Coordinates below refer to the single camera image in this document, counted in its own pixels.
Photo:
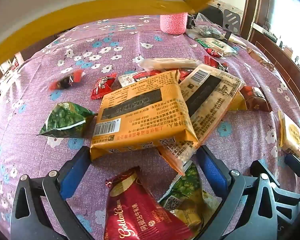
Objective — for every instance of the yellow white egg roll pack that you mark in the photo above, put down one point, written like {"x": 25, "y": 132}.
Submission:
{"x": 291, "y": 135}

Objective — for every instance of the green and white snack pack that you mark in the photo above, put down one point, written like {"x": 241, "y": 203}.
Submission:
{"x": 216, "y": 45}

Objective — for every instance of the window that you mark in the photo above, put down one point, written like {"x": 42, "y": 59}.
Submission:
{"x": 293, "y": 10}

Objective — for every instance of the green pea packet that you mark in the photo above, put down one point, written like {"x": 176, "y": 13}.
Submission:
{"x": 187, "y": 187}
{"x": 65, "y": 120}

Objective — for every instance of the pink knit-covered bottle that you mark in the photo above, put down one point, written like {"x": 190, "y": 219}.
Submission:
{"x": 173, "y": 23}

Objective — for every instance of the long cream biscuit pack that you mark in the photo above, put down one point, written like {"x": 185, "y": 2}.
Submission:
{"x": 167, "y": 63}

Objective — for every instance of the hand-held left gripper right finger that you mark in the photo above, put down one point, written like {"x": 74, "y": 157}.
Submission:
{"x": 212, "y": 173}

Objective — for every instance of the red wafer packet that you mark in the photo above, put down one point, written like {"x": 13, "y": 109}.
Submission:
{"x": 140, "y": 212}

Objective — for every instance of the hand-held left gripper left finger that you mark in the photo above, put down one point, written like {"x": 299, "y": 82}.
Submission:
{"x": 73, "y": 172}

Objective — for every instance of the white and red candy packet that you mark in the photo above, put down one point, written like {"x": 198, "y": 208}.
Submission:
{"x": 132, "y": 78}

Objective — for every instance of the clear plastic bag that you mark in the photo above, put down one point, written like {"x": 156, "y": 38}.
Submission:
{"x": 206, "y": 30}

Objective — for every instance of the grey phone stand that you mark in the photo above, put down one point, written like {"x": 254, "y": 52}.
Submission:
{"x": 231, "y": 20}

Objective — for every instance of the beige cracker pack black stripe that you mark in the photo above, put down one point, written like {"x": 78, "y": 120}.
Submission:
{"x": 210, "y": 97}

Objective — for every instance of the red brown snack packet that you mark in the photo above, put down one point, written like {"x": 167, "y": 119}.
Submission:
{"x": 256, "y": 100}

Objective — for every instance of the wooden cabinet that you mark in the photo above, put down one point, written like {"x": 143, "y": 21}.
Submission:
{"x": 262, "y": 10}

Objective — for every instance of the purple floral tablecloth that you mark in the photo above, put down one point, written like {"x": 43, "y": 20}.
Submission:
{"x": 65, "y": 55}

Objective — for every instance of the small orange snack pack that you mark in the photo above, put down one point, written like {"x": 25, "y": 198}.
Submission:
{"x": 237, "y": 103}

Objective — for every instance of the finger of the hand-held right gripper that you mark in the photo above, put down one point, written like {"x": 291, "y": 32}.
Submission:
{"x": 296, "y": 165}
{"x": 257, "y": 167}

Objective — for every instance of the dark red twist candy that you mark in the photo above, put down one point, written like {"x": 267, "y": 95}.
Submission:
{"x": 65, "y": 81}

